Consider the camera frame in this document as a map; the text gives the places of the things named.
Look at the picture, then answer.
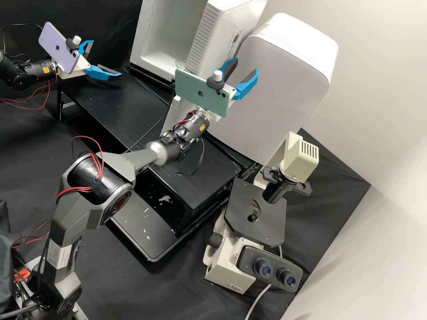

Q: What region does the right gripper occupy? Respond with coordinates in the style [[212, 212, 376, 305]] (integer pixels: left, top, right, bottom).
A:
[[197, 57, 259, 123]]

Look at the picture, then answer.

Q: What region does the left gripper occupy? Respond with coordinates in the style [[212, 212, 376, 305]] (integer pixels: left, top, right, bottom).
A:
[[56, 40, 123, 82]]

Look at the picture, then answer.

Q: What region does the white incubator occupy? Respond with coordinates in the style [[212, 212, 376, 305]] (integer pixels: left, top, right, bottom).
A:
[[129, 0, 214, 88]]

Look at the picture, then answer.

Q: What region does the white box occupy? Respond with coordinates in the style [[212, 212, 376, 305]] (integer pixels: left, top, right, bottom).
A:
[[204, 12, 339, 167]]

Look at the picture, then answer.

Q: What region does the black platform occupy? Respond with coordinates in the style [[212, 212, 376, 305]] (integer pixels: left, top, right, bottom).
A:
[[181, 196, 234, 238], [137, 143, 242, 214], [56, 68, 259, 177]]

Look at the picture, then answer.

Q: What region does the scratched black tray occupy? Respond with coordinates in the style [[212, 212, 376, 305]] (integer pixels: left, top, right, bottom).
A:
[[106, 170, 229, 264]]

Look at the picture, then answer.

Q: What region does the cream microscope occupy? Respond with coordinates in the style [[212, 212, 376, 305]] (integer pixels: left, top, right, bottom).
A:
[[202, 131, 320, 295]]

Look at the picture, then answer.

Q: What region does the left wrist camera phone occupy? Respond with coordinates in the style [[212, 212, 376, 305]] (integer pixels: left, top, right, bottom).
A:
[[38, 21, 84, 75]]

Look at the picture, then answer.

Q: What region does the wrist camera phone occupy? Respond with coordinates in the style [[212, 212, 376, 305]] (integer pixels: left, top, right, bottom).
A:
[[174, 68, 238, 118], [38, 21, 84, 75]]

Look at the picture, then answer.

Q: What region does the right wrist camera phone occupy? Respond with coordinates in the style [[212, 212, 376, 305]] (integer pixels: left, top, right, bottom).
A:
[[174, 68, 238, 118]]

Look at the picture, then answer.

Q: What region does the black cable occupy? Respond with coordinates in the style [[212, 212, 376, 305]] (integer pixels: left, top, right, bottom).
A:
[[128, 78, 177, 152], [1, 22, 46, 56]]

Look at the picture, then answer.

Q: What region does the thin black wire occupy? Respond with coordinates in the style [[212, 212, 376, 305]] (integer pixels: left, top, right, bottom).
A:
[[176, 138, 206, 176]]

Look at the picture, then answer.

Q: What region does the grey cable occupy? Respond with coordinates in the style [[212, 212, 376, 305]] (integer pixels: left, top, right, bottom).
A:
[[245, 283, 271, 320]]

